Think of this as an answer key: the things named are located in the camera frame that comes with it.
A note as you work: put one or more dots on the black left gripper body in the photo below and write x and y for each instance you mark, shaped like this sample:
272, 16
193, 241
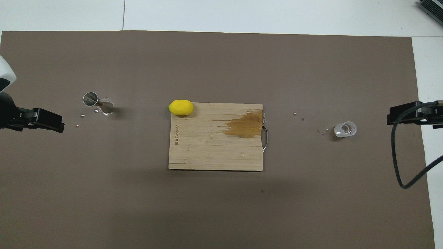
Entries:
7, 110

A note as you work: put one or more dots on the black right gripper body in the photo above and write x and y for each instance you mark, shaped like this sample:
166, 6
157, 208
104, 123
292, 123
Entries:
432, 112

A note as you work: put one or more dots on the steel double jigger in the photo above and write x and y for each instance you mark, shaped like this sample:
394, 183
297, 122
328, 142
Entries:
90, 99

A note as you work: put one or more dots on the small clear glass cup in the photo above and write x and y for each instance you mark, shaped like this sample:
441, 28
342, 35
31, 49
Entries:
345, 129

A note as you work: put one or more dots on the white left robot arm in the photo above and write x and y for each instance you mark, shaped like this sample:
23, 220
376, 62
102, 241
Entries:
5, 72

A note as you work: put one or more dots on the grey ribbed device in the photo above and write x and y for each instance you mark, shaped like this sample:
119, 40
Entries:
432, 8

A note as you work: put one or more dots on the yellow lemon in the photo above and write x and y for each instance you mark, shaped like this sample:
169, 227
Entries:
180, 107

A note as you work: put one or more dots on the bamboo cutting board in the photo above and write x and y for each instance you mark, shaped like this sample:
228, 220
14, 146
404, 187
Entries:
214, 148

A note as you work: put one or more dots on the brown table mat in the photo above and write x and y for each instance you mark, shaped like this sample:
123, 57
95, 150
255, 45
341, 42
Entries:
221, 207

